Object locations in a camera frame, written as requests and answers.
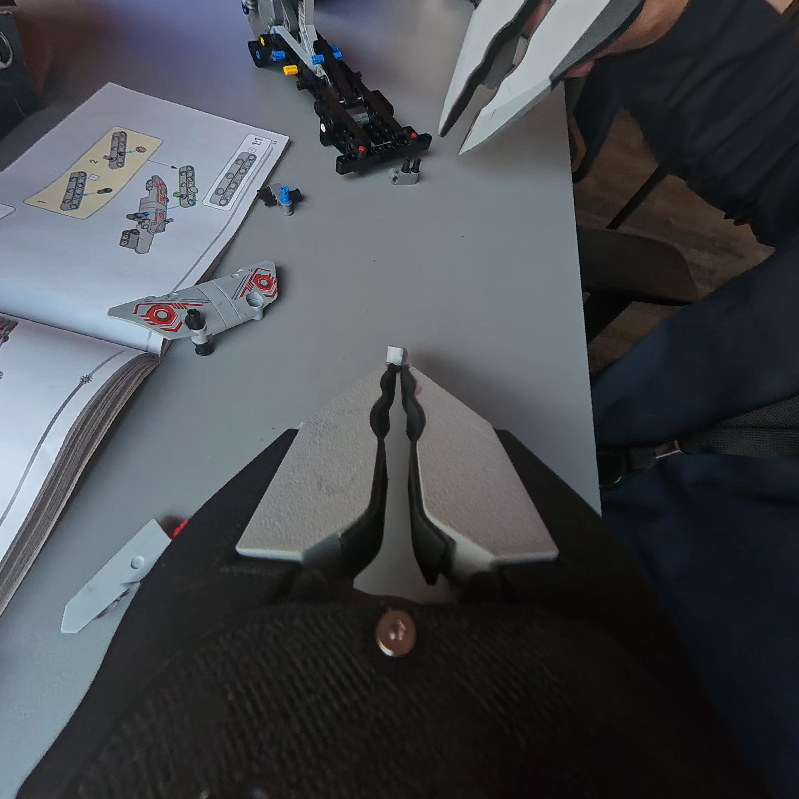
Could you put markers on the lego instruction booklet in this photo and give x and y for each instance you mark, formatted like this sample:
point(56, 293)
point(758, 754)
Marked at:
point(62, 249)

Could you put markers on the person's right forearm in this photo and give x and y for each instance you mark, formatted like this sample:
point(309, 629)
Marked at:
point(705, 112)

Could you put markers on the black lego vehicle chassis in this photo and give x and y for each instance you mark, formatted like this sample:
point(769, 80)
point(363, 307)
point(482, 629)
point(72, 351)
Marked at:
point(362, 131)

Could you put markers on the small white lego piece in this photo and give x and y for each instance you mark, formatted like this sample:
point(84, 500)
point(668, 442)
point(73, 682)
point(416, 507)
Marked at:
point(395, 356)

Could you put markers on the lego set box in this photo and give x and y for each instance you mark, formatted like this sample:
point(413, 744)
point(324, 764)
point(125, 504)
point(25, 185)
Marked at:
point(12, 62)

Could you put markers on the black chair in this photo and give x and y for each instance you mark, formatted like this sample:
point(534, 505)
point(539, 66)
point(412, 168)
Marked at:
point(636, 268)

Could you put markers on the grey lego panel red print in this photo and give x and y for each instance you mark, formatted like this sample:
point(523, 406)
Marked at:
point(225, 293)

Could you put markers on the plain grey lego panel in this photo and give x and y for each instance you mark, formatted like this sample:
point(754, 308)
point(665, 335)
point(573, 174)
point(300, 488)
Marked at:
point(118, 574)

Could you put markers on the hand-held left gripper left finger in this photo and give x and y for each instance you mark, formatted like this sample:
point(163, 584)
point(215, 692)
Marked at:
point(312, 487)

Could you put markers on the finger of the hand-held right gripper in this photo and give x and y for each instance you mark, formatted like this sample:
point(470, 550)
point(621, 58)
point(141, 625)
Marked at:
point(480, 50)
point(537, 75)

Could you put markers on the small black blue lego connector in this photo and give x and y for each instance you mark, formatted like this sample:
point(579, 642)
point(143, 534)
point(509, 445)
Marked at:
point(284, 196)

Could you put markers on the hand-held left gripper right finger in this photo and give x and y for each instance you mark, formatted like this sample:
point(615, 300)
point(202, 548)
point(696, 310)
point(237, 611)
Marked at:
point(474, 493)

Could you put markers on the person's right hand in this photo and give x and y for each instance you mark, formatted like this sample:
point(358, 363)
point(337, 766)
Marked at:
point(636, 28)

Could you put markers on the small grey lego beam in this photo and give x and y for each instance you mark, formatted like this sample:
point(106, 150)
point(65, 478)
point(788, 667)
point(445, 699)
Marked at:
point(399, 176)

